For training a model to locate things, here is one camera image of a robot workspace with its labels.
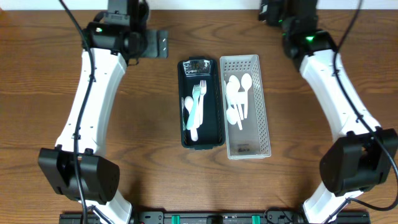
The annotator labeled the pale green plastic fork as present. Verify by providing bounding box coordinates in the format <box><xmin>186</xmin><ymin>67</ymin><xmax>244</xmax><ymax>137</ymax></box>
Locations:
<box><xmin>187</xmin><ymin>84</ymin><xmax>201</xmax><ymax>130</ymax></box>

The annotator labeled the white plastic spoon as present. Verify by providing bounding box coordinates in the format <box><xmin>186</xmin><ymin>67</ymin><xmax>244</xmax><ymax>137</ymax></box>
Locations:
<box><xmin>183</xmin><ymin>96</ymin><xmax>199</xmax><ymax>142</ymax></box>
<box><xmin>241</xmin><ymin>73</ymin><xmax>252</xmax><ymax>118</ymax></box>
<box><xmin>226</xmin><ymin>82</ymin><xmax>243</xmax><ymax>130</ymax></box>

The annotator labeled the white plastic spoon bowl-down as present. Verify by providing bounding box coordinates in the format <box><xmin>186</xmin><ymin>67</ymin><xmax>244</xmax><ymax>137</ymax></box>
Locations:
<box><xmin>229</xmin><ymin>75</ymin><xmax>244</xmax><ymax>120</ymax></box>

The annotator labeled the white plastic utensil handle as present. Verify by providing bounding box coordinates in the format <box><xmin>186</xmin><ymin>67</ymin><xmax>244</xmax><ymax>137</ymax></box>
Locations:
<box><xmin>224</xmin><ymin>93</ymin><xmax>238</xmax><ymax>125</ymax></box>

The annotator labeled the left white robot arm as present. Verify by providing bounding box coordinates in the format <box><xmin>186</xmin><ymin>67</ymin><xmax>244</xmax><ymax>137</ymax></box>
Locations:
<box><xmin>38</xmin><ymin>1</ymin><xmax>168</xmax><ymax>223</ymax></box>

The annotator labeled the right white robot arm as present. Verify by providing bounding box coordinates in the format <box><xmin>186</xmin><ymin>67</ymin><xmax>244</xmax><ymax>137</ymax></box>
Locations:
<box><xmin>258</xmin><ymin>0</ymin><xmax>397</xmax><ymax>223</ymax></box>

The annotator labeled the dark green plastic basket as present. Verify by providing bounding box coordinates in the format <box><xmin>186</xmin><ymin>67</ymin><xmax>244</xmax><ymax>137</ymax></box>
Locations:
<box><xmin>177</xmin><ymin>57</ymin><xmax>225</xmax><ymax>150</ymax></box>

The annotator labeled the clear white plastic basket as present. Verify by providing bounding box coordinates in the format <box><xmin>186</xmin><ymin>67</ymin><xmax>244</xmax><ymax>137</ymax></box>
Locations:
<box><xmin>220</xmin><ymin>55</ymin><xmax>271</xmax><ymax>160</ymax></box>

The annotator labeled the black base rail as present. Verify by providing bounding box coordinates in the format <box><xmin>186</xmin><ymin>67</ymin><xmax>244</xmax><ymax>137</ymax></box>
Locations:
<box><xmin>58</xmin><ymin>209</ymin><xmax>371</xmax><ymax>224</ymax></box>

